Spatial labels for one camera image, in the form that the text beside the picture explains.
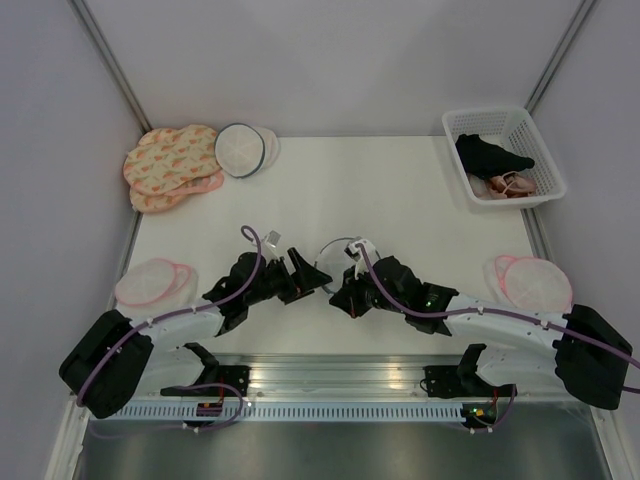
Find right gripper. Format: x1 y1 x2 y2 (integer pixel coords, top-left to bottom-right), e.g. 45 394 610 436
329 262 407 319

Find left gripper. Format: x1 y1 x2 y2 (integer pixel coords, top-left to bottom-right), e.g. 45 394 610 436
245 247 332 306

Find blue-zip mesh laundry bag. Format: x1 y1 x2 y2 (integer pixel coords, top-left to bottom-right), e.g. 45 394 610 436
314 236 364 296

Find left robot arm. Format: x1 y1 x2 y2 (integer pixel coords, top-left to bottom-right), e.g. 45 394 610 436
58 248 332 419

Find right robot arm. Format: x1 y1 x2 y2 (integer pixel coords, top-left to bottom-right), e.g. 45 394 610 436
329 256 633 410

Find white mesh bag behind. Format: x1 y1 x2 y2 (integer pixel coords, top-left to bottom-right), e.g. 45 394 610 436
255 127 280 170

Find pink-trim mesh bag left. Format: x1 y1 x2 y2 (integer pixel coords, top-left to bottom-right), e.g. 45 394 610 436
115 258 199 316

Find pink-trim mesh bag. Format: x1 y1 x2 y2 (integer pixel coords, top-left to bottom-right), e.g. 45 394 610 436
483 255 573 314
115 258 199 316

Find floral laundry bag bottom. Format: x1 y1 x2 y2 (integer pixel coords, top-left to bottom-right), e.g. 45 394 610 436
129 187 187 214

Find floral laundry bag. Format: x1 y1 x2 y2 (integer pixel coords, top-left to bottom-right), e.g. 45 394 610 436
123 125 220 196
129 187 187 214

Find floral laundry bag top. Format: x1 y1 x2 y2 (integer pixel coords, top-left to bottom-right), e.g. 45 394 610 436
123 125 220 196

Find pink-trim mesh bag right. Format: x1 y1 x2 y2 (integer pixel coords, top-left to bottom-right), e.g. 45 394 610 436
483 255 573 314

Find black bra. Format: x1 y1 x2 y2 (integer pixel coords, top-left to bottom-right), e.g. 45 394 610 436
455 134 535 180

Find pink bra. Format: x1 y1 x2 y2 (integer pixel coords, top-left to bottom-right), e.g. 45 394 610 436
485 171 537 200

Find white plastic basket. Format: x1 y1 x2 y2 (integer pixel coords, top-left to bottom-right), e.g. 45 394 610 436
442 106 566 209

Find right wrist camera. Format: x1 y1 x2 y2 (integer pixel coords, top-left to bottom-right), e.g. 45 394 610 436
344 237 380 279

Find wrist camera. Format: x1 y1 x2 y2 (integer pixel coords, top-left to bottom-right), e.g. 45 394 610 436
344 237 380 279
262 230 281 251

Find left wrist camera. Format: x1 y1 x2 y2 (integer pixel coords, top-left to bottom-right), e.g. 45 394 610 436
262 230 281 251

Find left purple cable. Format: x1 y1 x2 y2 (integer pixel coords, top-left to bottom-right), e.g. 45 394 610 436
74 225 266 440

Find aluminium rail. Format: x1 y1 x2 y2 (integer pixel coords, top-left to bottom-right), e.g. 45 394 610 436
69 352 601 401

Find white slotted cable duct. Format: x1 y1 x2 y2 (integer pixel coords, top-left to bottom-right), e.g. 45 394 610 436
109 400 464 423

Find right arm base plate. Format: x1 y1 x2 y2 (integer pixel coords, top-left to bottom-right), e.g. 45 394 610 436
421 365 514 399

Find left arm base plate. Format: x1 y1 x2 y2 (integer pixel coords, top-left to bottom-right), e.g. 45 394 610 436
160 365 251 397

